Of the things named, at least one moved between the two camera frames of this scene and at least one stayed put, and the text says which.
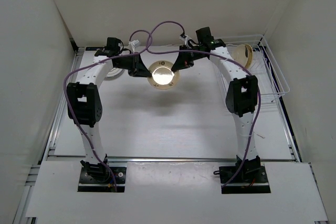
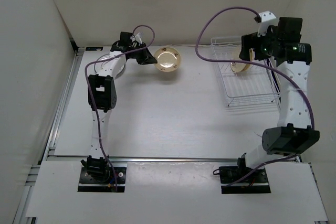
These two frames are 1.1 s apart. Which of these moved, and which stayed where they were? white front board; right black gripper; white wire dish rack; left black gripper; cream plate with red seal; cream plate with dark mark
Moved: left black gripper; cream plate with dark mark; right black gripper
Stayed: cream plate with red seal; white wire dish rack; white front board
